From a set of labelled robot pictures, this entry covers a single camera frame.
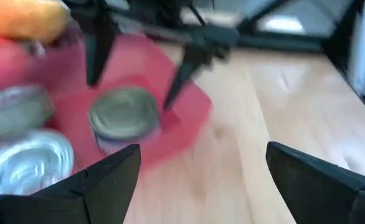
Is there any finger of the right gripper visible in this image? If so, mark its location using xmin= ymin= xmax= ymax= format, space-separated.
xmin=84 ymin=30 xmax=116 ymax=88
xmin=163 ymin=55 xmax=209 ymax=112

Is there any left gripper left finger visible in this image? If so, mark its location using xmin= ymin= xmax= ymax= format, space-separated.
xmin=0 ymin=143 xmax=142 ymax=224

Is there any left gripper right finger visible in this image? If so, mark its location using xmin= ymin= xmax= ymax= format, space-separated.
xmin=266 ymin=141 xmax=365 ymax=224

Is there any white round lid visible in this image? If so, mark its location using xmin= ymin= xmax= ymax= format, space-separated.
xmin=88 ymin=86 xmax=161 ymax=155

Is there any silver tin can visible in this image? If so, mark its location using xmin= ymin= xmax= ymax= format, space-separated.
xmin=0 ymin=83 xmax=54 ymax=139
xmin=0 ymin=129 xmax=75 ymax=196

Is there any red plastic tray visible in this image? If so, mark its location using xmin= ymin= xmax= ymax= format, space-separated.
xmin=23 ymin=32 xmax=214 ymax=172

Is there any yellow mango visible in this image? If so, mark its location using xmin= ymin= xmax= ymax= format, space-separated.
xmin=0 ymin=0 xmax=71 ymax=44

